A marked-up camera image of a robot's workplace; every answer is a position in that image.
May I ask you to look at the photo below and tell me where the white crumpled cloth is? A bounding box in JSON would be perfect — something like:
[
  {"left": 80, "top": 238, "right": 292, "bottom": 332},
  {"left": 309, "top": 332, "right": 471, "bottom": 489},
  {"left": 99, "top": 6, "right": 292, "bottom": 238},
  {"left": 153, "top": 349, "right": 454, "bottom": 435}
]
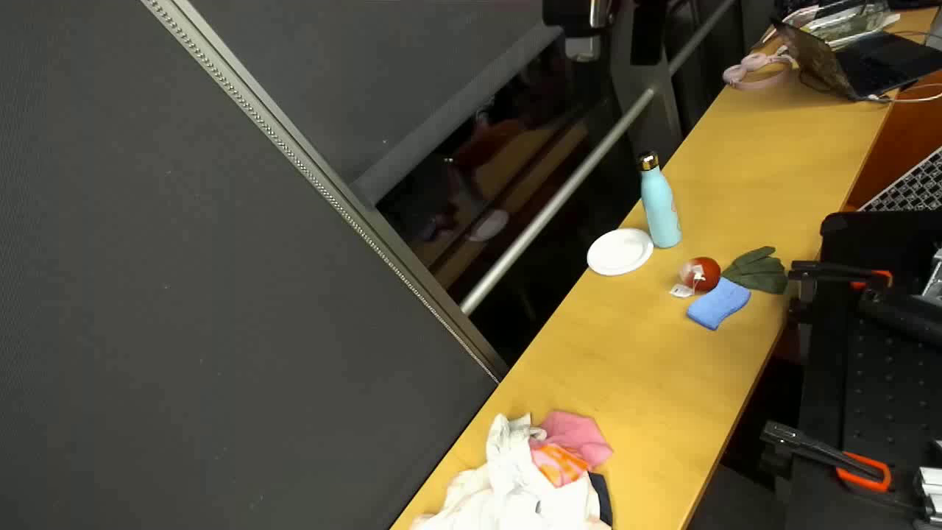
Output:
[{"left": 410, "top": 463, "right": 605, "bottom": 530}]

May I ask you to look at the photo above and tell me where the dark navy cloth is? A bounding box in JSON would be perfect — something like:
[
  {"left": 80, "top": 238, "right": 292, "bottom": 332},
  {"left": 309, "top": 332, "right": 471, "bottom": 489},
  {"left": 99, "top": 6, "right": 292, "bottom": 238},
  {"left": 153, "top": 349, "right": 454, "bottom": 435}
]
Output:
[{"left": 585, "top": 470, "right": 617, "bottom": 530}]

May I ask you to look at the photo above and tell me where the long metal window handrail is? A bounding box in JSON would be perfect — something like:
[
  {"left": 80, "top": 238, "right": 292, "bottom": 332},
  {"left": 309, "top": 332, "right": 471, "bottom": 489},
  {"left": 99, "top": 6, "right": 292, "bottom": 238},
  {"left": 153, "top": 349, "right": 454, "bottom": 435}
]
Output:
[{"left": 455, "top": 86, "right": 658, "bottom": 317}]

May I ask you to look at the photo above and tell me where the perforated metal plate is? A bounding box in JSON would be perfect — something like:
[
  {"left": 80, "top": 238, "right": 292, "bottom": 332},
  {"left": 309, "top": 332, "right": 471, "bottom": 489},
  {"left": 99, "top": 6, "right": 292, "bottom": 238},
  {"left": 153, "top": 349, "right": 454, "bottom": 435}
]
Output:
[{"left": 856, "top": 143, "right": 942, "bottom": 215}]

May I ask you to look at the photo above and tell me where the dark green leaf cloth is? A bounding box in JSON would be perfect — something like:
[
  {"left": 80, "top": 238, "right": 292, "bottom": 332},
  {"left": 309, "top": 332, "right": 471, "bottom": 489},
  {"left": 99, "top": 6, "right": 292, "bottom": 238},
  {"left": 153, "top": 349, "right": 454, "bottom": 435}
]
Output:
[{"left": 722, "top": 243, "right": 792, "bottom": 298}]

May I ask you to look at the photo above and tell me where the stack of papers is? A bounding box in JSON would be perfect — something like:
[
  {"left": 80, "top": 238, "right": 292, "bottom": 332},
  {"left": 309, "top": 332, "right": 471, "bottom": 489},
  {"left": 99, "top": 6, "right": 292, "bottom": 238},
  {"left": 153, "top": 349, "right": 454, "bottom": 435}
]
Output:
[{"left": 779, "top": 0, "right": 894, "bottom": 46}]

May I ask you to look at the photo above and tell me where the short metal window handrail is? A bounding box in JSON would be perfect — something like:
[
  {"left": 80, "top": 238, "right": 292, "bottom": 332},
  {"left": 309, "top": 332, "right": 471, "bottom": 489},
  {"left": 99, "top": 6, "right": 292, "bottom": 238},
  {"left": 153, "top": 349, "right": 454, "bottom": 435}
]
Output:
[{"left": 666, "top": 0, "right": 741, "bottom": 76}]

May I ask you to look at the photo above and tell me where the blue sponge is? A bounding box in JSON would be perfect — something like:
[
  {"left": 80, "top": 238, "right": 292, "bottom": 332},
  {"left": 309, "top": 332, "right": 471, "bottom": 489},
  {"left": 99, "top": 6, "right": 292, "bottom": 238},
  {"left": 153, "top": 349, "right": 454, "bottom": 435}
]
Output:
[{"left": 683, "top": 276, "right": 752, "bottom": 332}]

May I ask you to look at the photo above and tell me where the red ball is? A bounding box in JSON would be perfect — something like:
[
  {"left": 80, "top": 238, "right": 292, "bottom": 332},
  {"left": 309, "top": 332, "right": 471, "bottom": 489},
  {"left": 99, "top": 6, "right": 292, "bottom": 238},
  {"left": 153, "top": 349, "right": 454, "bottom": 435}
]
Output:
[{"left": 683, "top": 254, "right": 723, "bottom": 295}]

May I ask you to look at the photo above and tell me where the white grey towel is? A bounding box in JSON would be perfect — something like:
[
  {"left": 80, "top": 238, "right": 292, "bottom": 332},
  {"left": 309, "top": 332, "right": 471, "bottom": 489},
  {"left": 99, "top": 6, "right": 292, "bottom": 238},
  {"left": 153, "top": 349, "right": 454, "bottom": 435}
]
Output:
[{"left": 483, "top": 408, "right": 552, "bottom": 503}]

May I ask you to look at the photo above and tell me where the pink object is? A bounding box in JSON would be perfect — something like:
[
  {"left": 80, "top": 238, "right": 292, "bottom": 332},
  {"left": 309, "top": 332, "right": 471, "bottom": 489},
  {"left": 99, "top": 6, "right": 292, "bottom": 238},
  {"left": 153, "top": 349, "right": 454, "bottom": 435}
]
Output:
[{"left": 722, "top": 46, "right": 801, "bottom": 95}]

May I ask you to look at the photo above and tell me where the perforated aluminium window frame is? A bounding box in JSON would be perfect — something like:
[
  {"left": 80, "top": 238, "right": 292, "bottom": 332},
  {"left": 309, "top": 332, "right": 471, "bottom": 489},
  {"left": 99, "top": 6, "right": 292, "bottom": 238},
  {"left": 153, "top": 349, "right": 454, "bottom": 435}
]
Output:
[{"left": 139, "top": 0, "right": 510, "bottom": 383}]

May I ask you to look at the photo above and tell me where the white round plate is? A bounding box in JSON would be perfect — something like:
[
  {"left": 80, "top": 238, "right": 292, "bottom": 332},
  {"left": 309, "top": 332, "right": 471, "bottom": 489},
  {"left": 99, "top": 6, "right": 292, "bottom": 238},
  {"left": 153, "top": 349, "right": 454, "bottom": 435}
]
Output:
[{"left": 583, "top": 227, "right": 657, "bottom": 279}]

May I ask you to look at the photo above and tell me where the black robot stand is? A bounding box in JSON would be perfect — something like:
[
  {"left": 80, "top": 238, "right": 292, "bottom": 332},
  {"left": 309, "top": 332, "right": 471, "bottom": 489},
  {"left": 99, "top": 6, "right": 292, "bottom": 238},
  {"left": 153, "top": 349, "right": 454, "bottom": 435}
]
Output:
[{"left": 778, "top": 205, "right": 942, "bottom": 530}]

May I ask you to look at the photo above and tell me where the grey window mullion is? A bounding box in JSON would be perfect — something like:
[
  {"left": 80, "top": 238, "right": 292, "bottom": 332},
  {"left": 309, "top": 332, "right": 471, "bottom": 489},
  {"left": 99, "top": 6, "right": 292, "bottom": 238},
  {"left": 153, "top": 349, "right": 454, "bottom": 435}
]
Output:
[{"left": 604, "top": 0, "right": 685, "bottom": 159}]

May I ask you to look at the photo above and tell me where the grey roller blind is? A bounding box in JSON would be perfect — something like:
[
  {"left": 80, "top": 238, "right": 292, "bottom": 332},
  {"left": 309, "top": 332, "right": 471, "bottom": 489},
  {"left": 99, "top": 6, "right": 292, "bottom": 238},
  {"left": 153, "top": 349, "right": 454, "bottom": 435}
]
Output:
[{"left": 189, "top": 0, "right": 567, "bottom": 205}]

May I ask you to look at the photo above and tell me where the light blue water bottle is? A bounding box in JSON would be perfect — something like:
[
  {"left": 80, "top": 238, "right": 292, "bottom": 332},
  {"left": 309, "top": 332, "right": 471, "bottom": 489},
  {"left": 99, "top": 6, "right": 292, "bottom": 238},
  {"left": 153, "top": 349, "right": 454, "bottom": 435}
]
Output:
[{"left": 639, "top": 149, "right": 685, "bottom": 254}]

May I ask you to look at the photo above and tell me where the open dark laptop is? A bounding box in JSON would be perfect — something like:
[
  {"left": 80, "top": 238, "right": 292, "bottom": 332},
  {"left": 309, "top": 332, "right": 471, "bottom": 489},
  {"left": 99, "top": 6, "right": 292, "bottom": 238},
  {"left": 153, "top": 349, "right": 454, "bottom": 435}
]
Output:
[{"left": 778, "top": 21, "right": 942, "bottom": 105}]

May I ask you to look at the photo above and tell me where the black clamp orange handle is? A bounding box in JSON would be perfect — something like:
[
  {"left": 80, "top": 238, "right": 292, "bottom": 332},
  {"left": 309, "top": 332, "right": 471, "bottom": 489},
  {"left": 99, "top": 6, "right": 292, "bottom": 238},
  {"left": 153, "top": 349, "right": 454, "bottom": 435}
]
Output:
[
  {"left": 755, "top": 417, "right": 898, "bottom": 498},
  {"left": 786, "top": 257, "right": 898, "bottom": 299}
]

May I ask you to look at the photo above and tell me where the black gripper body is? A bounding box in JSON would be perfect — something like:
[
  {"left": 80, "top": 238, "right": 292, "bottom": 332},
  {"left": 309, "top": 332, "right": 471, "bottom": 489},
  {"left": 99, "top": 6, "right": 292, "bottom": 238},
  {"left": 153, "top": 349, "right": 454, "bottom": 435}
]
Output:
[{"left": 542, "top": 0, "right": 617, "bottom": 42}]

